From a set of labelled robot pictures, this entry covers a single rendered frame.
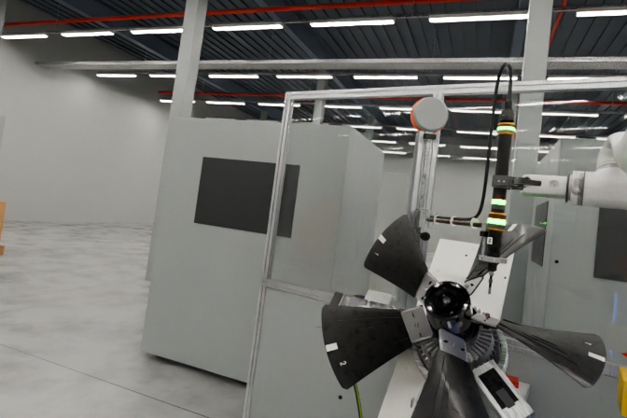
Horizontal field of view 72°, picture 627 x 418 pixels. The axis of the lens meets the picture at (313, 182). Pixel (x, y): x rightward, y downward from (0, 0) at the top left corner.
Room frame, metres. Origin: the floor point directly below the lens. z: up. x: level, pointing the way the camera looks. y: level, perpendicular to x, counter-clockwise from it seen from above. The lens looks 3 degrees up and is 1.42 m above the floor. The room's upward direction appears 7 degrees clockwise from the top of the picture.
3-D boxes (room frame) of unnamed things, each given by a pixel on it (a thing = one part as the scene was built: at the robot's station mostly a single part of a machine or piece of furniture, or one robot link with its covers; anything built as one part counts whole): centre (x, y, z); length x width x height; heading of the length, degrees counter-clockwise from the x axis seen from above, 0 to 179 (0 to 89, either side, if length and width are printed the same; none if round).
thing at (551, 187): (1.09, -0.59, 1.55); 0.11 x 0.10 x 0.07; 58
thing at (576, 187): (1.05, -0.64, 1.55); 0.09 x 0.03 x 0.08; 148
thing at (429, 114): (1.86, -0.46, 1.88); 0.17 x 0.15 x 0.16; 57
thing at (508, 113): (1.14, -0.49, 1.54); 0.04 x 0.04 x 0.46
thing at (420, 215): (1.77, -0.47, 1.43); 0.10 x 0.07 x 0.08; 2
